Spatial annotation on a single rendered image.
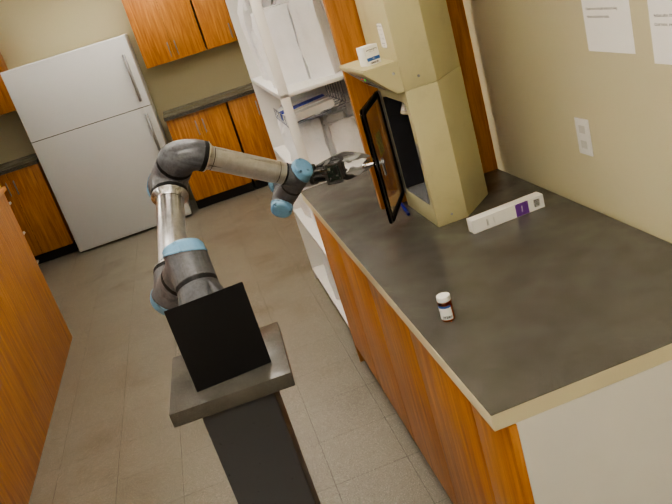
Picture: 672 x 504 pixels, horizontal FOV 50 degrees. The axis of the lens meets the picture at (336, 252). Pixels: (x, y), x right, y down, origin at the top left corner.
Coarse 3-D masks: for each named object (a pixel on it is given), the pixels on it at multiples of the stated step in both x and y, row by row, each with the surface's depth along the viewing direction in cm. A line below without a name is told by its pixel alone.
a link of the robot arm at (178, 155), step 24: (168, 144) 221; (192, 144) 219; (168, 168) 219; (192, 168) 221; (216, 168) 224; (240, 168) 226; (264, 168) 229; (288, 168) 233; (312, 168) 236; (288, 192) 239
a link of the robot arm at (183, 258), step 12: (180, 240) 194; (192, 240) 195; (168, 252) 194; (180, 252) 192; (192, 252) 192; (204, 252) 195; (168, 264) 194; (180, 264) 191; (192, 264) 191; (204, 264) 192; (168, 276) 195; (180, 276) 190; (168, 288) 197
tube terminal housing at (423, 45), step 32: (384, 0) 217; (416, 0) 219; (384, 32) 226; (416, 32) 222; (448, 32) 236; (416, 64) 225; (448, 64) 236; (384, 96) 255; (416, 96) 228; (448, 96) 235; (416, 128) 231; (448, 128) 234; (448, 160) 237; (480, 160) 255; (448, 192) 241; (480, 192) 254
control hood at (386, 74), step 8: (344, 64) 251; (352, 64) 245; (376, 64) 228; (384, 64) 223; (392, 64) 223; (352, 72) 236; (360, 72) 225; (368, 72) 222; (376, 72) 223; (384, 72) 224; (392, 72) 224; (360, 80) 254; (376, 80) 224; (384, 80) 224; (392, 80) 225; (400, 80) 226; (384, 88) 232; (392, 88) 226; (400, 88) 226
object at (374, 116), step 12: (372, 108) 245; (372, 120) 242; (372, 132) 239; (384, 132) 256; (384, 144) 253; (372, 156) 235; (384, 156) 250; (384, 180) 244; (396, 180) 261; (396, 192) 258; (384, 204) 241
